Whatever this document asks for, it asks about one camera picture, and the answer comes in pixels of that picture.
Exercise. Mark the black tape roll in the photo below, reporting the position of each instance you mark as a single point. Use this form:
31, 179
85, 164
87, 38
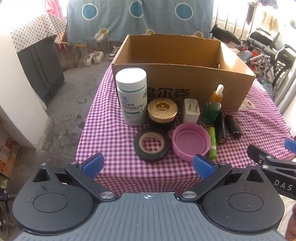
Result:
150, 157

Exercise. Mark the yellow rod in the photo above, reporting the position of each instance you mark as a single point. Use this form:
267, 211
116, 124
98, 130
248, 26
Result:
76, 45

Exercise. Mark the gold lid dark jar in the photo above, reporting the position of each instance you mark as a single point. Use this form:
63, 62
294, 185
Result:
162, 109

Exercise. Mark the white sneaker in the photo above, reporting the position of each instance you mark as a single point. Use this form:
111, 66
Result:
114, 53

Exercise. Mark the dark grey cabinet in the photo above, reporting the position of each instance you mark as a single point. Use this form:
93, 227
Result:
41, 69

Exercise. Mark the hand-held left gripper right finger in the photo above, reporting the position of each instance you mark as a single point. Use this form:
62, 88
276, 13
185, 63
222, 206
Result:
203, 165

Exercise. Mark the wheelchair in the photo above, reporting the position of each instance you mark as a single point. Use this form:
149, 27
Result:
263, 38

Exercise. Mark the white supplement bottle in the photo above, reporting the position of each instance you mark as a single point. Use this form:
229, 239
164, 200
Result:
131, 99

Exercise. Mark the green lip balm tube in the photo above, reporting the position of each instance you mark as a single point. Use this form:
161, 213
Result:
212, 143

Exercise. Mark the long black cylinder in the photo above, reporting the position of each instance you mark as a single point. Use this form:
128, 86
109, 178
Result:
220, 127

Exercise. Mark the pink checkered tablecloth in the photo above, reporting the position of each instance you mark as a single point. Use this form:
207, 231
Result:
111, 139

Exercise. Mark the bicycle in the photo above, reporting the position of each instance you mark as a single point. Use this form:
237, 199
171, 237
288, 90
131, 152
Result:
245, 55

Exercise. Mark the black padded seat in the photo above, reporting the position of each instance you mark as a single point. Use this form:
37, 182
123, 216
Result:
225, 34

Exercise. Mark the beige hanging garment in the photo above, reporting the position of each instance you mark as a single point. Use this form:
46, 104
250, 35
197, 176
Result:
270, 22

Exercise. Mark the white platform shoe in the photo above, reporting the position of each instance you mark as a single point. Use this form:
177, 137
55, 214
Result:
99, 58
89, 60

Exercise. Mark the dark hanging garment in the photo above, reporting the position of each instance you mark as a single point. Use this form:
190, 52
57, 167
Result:
250, 14

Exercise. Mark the white charger plug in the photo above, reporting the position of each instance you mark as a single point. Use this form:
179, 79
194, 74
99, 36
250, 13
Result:
190, 114

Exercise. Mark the black power plug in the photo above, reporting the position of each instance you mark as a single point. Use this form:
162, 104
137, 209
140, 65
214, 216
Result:
3, 194

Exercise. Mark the blue circle print bedsheet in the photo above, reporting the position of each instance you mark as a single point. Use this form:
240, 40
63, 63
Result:
150, 16

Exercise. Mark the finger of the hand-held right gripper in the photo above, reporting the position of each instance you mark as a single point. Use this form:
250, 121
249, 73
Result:
291, 144
254, 151

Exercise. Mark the white red packet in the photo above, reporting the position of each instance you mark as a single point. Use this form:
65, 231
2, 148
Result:
247, 105

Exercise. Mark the white star print cloth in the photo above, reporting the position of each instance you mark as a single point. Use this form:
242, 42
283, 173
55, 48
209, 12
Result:
34, 27

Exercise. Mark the brown cardboard box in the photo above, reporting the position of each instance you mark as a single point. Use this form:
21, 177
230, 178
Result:
175, 78

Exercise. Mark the pink hanging clothes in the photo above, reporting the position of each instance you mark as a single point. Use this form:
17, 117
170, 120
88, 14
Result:
54, 7

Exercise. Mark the pink plastic lid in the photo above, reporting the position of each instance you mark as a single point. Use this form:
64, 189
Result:
189, 141

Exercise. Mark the green dropper bottle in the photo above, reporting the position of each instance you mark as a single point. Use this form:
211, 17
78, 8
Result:
210, 111

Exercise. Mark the printed cardboard box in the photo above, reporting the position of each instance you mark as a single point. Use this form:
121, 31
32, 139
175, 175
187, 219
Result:
8, 150

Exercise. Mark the short black cylinder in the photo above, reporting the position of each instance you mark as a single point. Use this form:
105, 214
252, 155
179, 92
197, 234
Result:
233, 126

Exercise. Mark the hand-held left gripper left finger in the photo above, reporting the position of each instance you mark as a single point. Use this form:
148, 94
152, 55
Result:
93, 165

